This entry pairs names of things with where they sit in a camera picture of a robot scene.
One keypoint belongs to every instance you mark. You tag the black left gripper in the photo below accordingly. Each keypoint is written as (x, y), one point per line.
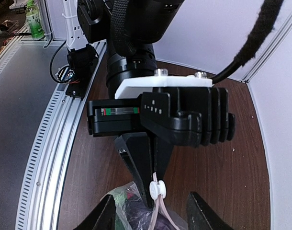
(119, 68)

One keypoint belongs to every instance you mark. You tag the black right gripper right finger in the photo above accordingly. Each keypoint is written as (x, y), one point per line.
(201, 216)

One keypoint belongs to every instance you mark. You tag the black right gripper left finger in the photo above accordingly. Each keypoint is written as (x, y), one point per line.
(102, 217)

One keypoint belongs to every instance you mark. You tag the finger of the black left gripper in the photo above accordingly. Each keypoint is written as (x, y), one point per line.
(163, 152)
(134, 149)

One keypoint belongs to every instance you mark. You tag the clear zip top bag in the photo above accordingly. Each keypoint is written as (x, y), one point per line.
(129, 194)

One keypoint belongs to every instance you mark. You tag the purple toy eggplant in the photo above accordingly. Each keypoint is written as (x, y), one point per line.
(139, 217)

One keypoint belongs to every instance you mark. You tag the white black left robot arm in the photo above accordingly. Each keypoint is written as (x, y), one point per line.
(130, 28)

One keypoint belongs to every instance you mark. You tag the left round circuit board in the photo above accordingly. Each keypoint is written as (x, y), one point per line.
(65, 75)

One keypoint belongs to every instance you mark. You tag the green plastic drink bottle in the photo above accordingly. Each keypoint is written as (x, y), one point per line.
(33, 19)

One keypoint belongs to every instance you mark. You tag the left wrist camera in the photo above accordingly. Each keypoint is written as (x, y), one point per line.
(181, 110)

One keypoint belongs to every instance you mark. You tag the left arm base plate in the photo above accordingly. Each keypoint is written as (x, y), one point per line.
(79, 89)

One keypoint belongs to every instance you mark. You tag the front aluminium rail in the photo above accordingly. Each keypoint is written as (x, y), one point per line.
(38, 124)

